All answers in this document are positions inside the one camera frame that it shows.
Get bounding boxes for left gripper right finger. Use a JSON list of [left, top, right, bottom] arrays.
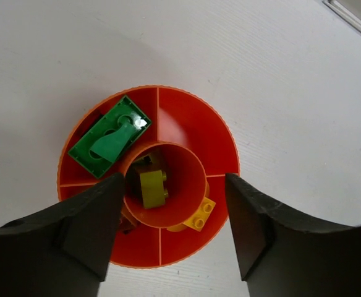
[[225, 174, 361, 296]]

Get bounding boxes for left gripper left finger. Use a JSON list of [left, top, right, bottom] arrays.
[[0, 173, 125, 296]]

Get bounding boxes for brown lego plate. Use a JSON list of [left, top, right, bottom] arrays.
[[118, 205, 139, 235]]

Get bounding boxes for small yellow lego brick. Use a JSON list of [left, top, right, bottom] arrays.
[[167, 197, 216, 232]]

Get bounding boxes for green lego plate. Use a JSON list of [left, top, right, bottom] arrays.
[[67, 95, 151, 179]]

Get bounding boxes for lime green lego brick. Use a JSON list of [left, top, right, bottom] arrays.
[[139, 170, 169, 209]]

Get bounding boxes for small green lego piece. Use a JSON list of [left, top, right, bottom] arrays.
[[90, 121, 142, 163]]

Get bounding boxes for orange round divided container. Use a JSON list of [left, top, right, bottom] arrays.
[[57, 85, 240, 269]]

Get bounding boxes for aluminium rail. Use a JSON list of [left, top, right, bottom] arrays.
[[322, 0, 361, 34]]

